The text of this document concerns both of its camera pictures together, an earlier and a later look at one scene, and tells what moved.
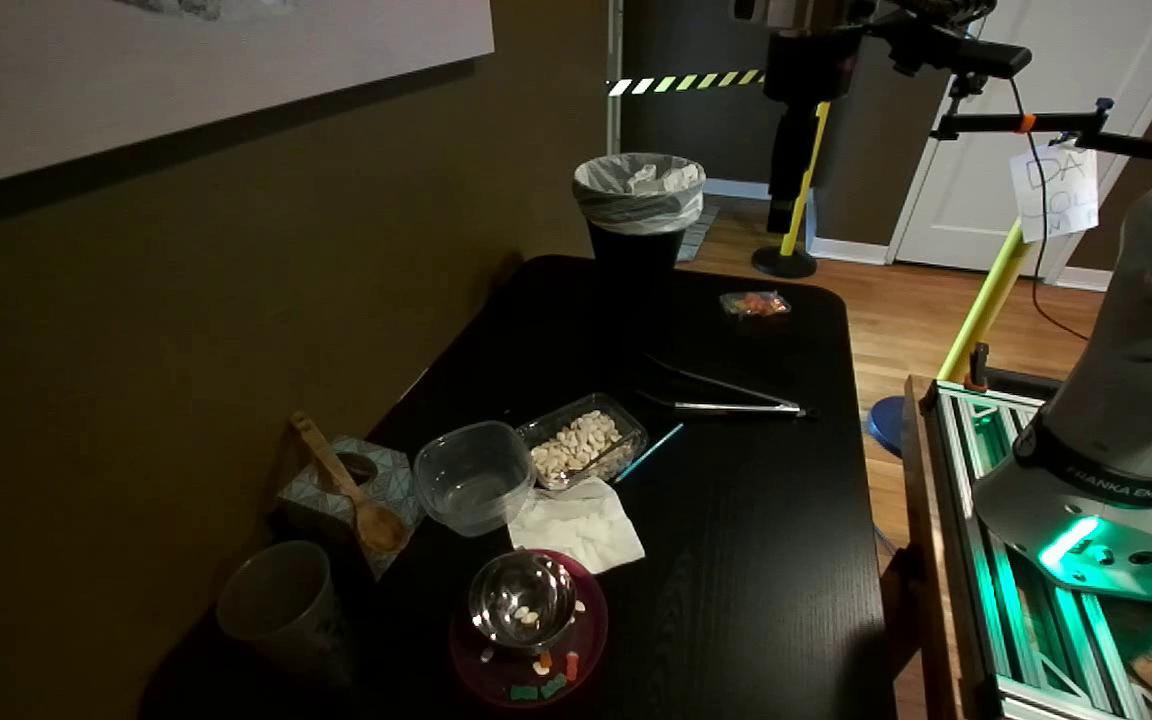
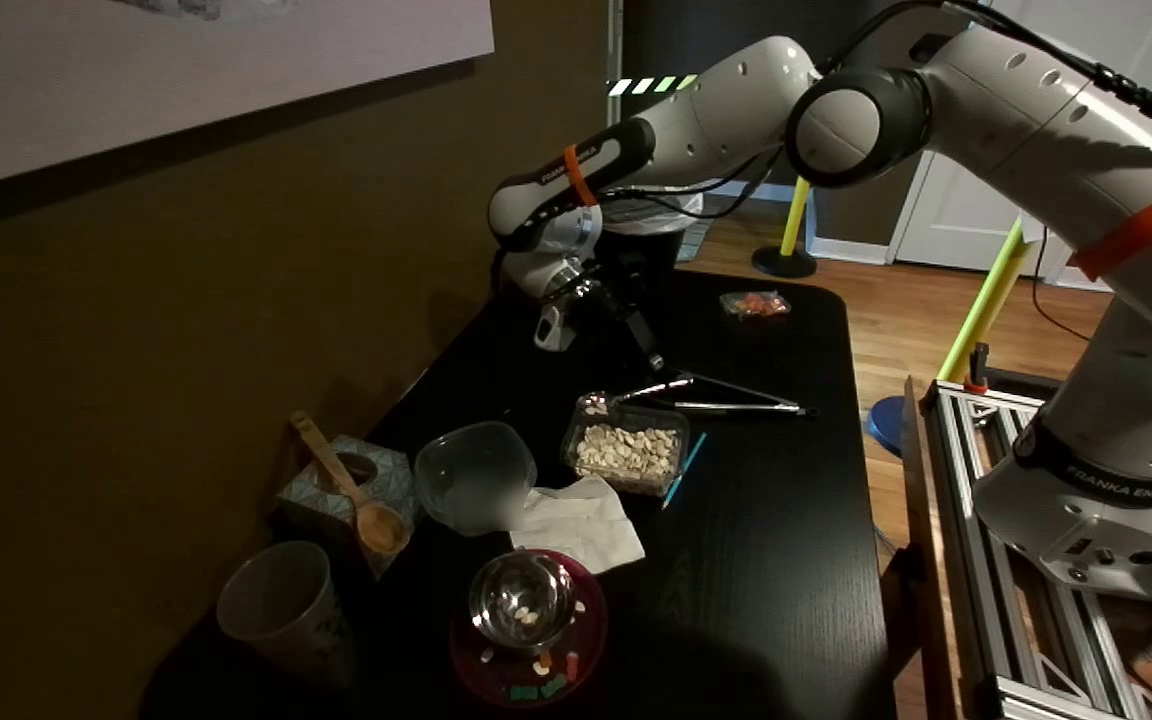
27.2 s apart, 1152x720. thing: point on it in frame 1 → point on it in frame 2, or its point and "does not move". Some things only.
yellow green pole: [987, 302] does not move
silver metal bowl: [523, 599] does not move
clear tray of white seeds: [587, 436] → [639, 456]
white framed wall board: [34, 85] does not move
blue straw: [646, 453] → [681, 475]
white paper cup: [281, 599] does not move
